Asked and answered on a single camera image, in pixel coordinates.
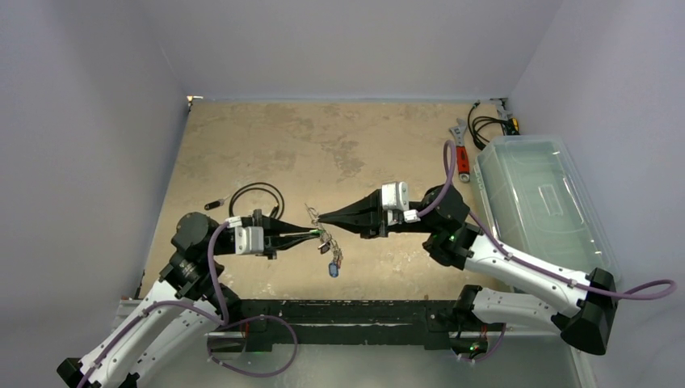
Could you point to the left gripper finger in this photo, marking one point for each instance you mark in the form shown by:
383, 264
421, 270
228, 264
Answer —
276, 226
282, 243

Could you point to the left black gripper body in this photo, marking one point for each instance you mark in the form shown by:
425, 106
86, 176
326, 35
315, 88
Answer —
269, 250

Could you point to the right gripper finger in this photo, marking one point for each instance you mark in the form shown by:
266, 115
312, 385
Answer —
360, 208
351, 224

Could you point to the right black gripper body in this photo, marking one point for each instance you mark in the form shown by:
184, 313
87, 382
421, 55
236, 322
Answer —
374, 213

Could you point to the metal key organizer ring plate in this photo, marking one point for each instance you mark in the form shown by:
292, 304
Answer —
335, 250

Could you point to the key with black tag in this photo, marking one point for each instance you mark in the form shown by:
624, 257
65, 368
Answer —
324, 247

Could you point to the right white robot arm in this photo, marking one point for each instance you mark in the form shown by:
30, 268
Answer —
575, 305

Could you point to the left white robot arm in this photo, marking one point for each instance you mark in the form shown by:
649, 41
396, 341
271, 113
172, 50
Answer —
187, 301

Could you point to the blue key tag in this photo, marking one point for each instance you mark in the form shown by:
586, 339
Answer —
334, 268

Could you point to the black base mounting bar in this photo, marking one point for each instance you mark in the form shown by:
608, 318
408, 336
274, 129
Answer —
430, 324

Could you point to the clear plastic storage bin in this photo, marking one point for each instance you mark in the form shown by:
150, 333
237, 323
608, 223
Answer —
531, 196

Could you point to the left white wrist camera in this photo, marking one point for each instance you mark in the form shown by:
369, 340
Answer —
248, 238

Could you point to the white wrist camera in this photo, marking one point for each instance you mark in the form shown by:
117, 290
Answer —
395, 203
248, 238

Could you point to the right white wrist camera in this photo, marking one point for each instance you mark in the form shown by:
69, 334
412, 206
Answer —
395, 203

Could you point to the red handled adjustable wrench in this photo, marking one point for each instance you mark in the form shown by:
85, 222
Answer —
462, 159

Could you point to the aluminium frame rail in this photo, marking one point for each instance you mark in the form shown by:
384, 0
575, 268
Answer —
471, 347

